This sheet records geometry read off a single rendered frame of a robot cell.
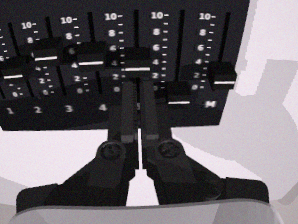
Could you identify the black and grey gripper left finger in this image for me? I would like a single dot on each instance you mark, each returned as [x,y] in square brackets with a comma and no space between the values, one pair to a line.
[105,179]

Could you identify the black lighting desk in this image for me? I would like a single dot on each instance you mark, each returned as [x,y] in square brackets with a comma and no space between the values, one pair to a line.
[193,45]

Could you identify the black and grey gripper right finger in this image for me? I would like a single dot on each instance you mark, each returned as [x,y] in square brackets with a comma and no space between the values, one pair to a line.
[183,179]

